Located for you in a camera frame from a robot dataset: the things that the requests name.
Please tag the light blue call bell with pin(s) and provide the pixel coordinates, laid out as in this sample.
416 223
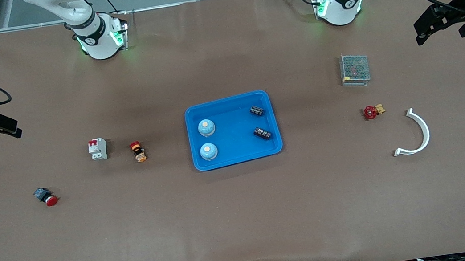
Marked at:
206 127
208 151

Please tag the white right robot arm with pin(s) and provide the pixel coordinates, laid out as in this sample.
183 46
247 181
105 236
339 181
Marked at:
97 42

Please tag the brown table cover mat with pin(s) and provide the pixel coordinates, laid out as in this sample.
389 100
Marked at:
244 219

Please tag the black cylindrical capacitor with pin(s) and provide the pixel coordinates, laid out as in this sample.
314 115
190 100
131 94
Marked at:
257 110
262 133

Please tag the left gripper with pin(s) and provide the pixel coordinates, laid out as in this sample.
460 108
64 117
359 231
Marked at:
460 10

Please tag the red mushroom emergency button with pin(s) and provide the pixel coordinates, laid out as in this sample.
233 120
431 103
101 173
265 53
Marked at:
46 196

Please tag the brass valve red handwheel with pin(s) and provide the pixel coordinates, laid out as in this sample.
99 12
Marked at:
373 111

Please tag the metal mesh power supply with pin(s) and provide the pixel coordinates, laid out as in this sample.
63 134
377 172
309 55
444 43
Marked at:
354 69

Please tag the blue plastic tray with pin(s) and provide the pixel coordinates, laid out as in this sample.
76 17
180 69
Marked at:
233 135

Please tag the orange red push button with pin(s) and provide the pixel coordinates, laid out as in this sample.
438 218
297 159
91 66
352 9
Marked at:
138 152

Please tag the white circuit breaker red switch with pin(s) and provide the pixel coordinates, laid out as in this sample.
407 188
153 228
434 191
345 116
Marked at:
98 149

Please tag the white curved plastic bracket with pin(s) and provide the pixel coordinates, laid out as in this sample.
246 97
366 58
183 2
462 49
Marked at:
426 129

